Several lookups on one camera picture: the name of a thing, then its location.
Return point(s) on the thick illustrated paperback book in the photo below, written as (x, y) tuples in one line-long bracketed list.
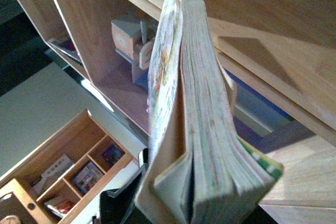
[(200, 170)]

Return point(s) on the right wooden shelf cabinet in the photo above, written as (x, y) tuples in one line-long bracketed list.
[(47, 20)]

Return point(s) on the wooden shelf cabinet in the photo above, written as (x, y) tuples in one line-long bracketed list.
[(47, 20), (284, 49)]

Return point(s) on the left wooden shelf cabinet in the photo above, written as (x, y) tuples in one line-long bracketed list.
[(284, 49)]

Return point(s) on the small wooden cubby shelf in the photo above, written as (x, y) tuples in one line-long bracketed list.
[(82, 140)]

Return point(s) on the wooden toy blocks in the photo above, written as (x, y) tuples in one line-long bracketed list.
[(134, 40)]

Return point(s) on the blue book in cubby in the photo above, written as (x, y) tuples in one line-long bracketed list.
[(112, 155)]

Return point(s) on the colourful picture book in cubby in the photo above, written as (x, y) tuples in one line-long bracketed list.
[(87, 177)]

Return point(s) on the white book in cubby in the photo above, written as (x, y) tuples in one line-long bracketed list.
[(52, 173)]

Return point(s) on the red book in cubby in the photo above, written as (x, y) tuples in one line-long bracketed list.
[(59, 205)]

